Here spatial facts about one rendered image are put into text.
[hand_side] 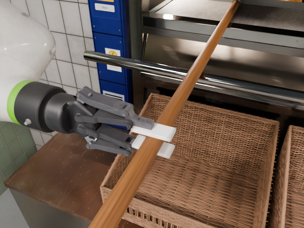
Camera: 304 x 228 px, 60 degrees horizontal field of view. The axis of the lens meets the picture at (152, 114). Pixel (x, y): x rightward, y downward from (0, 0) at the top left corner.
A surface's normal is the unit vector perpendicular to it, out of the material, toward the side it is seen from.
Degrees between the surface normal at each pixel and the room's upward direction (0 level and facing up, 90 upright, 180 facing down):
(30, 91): 19
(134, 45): 90
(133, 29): 90
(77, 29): 90
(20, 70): 60
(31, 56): 69
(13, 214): 0
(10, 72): 48
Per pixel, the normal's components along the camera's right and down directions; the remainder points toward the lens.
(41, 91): -0.07, -0.68
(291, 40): -0.40, 0.55
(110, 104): 0.09, -0.77
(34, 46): 0.59, 0.05
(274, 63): -0.37, 0.25
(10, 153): 0.92, 0.24
